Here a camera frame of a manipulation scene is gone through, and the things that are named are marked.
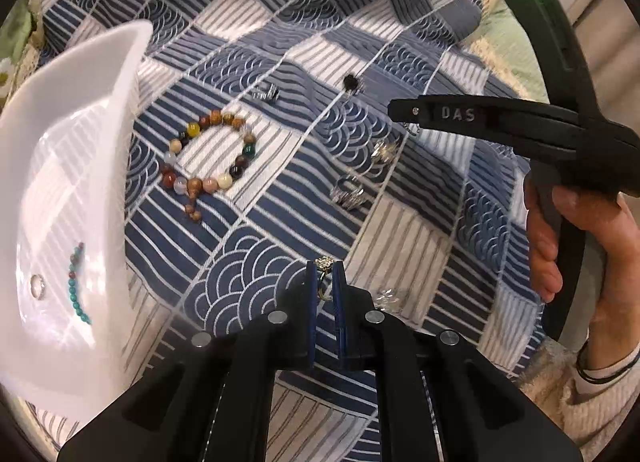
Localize green floral cloth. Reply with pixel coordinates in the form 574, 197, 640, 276
0, 0, 40, 96

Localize gold crystal ring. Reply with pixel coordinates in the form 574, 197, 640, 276
313, 255, 335, 302

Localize multicoloured stone bead bracelet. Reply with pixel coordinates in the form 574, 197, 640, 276
159, 111, 259, 223

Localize person's right hand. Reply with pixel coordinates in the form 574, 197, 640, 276
523, 176, 640, 343

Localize turquoise bead bracelet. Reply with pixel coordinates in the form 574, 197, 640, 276
68, 242, 93, 326

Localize wide silver ring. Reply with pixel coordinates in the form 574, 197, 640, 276
329, 174, 374, 208

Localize pale green quilted sheet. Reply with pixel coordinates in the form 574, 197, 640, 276
470, 0, 551, 99

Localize blue white patchwork blanket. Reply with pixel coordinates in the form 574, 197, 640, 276
27, 0, 553, 462

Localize black hair ties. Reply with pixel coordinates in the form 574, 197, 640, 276
575, 339, 640, 385

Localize white plastic tray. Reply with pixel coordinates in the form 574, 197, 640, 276
0, 20, 154, 424

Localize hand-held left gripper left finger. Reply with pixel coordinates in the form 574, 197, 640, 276
57, 263, 321, 462

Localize person's right forearm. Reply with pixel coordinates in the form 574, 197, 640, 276
559, 299, 640, 449

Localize silver ring with stones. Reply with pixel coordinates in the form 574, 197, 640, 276
371, 139, 402, 164

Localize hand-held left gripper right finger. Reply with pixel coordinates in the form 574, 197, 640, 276
332, 261, 584, 462

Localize clear crystal earring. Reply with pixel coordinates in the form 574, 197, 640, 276
372, 287, 402, 311

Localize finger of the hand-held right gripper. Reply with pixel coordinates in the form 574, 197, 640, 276
388, 96, 582, 159

